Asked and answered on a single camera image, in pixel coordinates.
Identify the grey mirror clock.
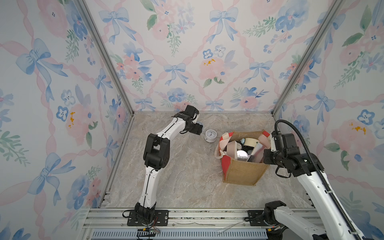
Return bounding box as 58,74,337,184
249,143,265,163

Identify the white round alarm clock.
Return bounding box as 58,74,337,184
205,129,218,143

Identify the blue twin-bell clock beige base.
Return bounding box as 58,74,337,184
241,138,259,148

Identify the pink round alarm clock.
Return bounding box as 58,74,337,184
236,150,249,162

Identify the grey panel clock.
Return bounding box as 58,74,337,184
226,141,238,160

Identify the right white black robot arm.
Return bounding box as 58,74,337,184
264,132,367,240

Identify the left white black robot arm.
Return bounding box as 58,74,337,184
135,105,203,224

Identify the black corrugated cable conduit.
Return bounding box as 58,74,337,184
274,119,365,240

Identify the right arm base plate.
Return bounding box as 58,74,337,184
244,210,285,229

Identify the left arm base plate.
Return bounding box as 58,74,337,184
122,210,170,227

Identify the aluminium front rail frame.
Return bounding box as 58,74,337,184
78,208,299,240

